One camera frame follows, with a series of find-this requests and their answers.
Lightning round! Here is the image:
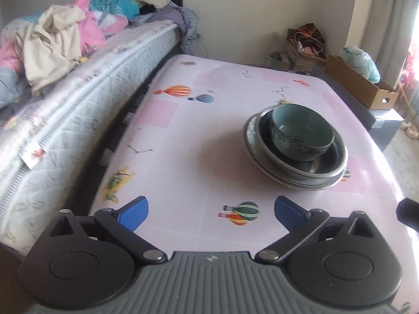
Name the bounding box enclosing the large steel plate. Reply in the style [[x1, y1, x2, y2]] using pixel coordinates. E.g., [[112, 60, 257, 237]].
[[244, 112, 348, 187]]

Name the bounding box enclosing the teal ceramic bowl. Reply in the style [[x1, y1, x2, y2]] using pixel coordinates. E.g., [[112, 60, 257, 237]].
[[269, 104, 334, 162]]

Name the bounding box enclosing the steel bowl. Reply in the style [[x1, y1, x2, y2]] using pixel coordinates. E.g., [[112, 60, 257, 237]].
[[255, 109, 348, 179]]

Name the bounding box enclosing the grey storage box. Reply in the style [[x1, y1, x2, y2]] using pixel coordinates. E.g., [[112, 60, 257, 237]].
[[317, 70, 403, 152]]

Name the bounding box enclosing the quilted mattress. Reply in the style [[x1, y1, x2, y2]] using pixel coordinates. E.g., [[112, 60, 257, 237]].
[[1, 20, 181, 254]]

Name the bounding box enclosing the brown cardboard box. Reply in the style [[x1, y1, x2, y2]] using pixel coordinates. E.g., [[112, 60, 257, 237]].
[[324, 55, 398, 110]]

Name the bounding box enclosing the green plastic bag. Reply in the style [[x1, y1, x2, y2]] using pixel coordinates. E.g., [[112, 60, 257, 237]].
[[339, 46, 381, 84]]

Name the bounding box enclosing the open carton with clutter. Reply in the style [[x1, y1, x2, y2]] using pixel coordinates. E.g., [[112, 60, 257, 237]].
[[267, 23, 327, 73]]

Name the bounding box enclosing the beige cloth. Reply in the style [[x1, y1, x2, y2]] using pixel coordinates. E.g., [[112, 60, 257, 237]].
[[15, 4, 85, 95]]

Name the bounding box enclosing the pink floral blanket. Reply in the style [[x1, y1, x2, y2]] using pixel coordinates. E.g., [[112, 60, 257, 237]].
[[1, 0, 129, 75]]

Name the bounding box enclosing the purple grey bedsheet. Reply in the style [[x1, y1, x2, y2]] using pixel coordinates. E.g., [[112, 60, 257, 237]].
[[129, 0, 199, 55]]

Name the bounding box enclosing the teal patterned cloth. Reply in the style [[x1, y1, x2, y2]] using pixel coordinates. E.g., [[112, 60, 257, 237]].
[[89, 0, 140, 19]]

